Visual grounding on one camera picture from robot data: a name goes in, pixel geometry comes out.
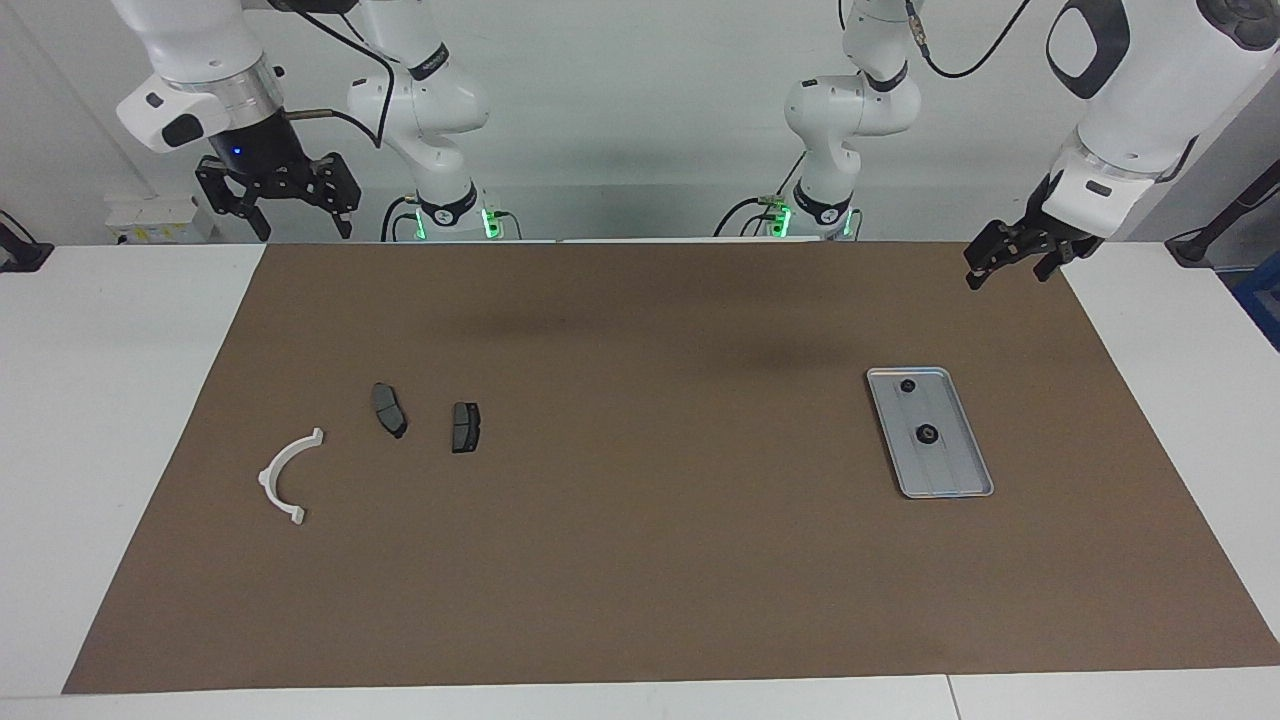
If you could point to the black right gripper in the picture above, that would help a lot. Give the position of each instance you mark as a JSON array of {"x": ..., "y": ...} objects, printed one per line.
[{"x": 260, "y": 150}]

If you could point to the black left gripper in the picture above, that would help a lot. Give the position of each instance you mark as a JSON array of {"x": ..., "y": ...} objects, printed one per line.
[{"x": 1060, "y": 230}]

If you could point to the large black bearing gear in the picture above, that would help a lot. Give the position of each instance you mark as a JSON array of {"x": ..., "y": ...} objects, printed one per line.
[{"x": 927, "y": 433}]

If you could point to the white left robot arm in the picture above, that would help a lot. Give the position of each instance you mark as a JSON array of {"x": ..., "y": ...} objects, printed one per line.
[{"x": 850, "y": 110}]

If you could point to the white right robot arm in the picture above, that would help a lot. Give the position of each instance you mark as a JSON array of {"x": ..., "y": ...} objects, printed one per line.
[{"x": 420, "y": 110}]

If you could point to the silver metal tray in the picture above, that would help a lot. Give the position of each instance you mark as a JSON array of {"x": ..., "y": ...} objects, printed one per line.
[{"x": 950, "y": 470}]

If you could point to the white box with yellow labels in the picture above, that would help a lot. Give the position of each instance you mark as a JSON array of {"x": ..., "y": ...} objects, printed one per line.
[{"x": 160, "y": 220}]

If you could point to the black stand with pole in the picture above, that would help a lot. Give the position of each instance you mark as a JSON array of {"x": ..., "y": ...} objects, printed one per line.
[{"x": 1200, "y": 245}]

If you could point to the blue crate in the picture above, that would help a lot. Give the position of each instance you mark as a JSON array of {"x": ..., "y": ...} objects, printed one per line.
[{"x": 1262, "y": 305}]

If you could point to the dark grey curved brake pad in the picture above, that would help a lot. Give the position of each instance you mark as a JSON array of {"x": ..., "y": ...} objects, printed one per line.
[{"x": 389, "y": 410}]

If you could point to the dark grey rectangular brake pad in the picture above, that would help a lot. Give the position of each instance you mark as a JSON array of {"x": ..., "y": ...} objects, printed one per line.
[{"x": 465, "y": 427}]

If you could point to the brown table mat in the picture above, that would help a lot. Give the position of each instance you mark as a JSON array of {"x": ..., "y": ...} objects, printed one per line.
[{"x": 640, "y": 560}]

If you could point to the black clamp mount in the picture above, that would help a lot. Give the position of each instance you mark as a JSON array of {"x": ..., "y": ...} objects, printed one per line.
[{"x": 22, "y": 255}]

